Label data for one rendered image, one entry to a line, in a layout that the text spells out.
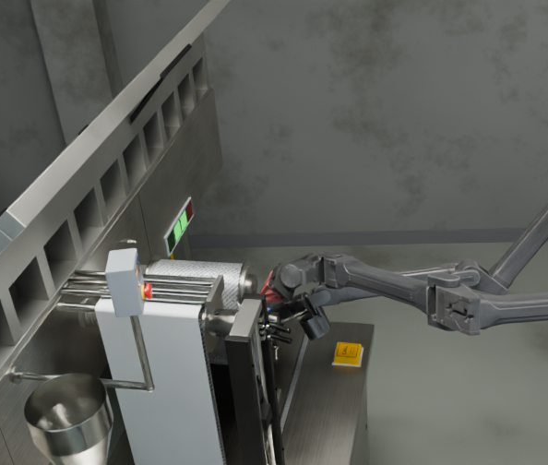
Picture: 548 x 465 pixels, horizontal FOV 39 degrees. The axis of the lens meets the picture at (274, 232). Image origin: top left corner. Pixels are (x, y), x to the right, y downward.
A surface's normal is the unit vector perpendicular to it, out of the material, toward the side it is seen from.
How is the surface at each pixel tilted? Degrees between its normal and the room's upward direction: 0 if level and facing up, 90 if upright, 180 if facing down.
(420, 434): 0
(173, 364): 90
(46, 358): 90
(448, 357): 0
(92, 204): 90
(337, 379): 0
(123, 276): 90
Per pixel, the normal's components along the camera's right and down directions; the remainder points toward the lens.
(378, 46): -0.10, 0.53
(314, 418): -0.08, -0.84
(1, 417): 0.97, 0.04
